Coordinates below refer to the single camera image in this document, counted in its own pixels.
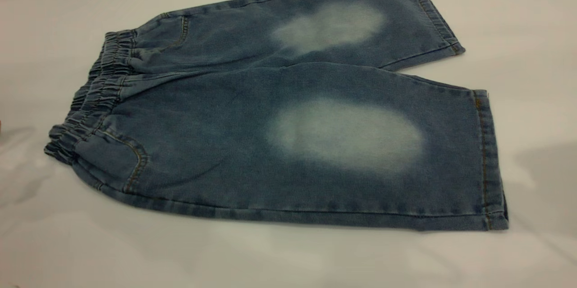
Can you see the blue denim shorts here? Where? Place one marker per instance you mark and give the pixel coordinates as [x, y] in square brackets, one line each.
[225, 144]

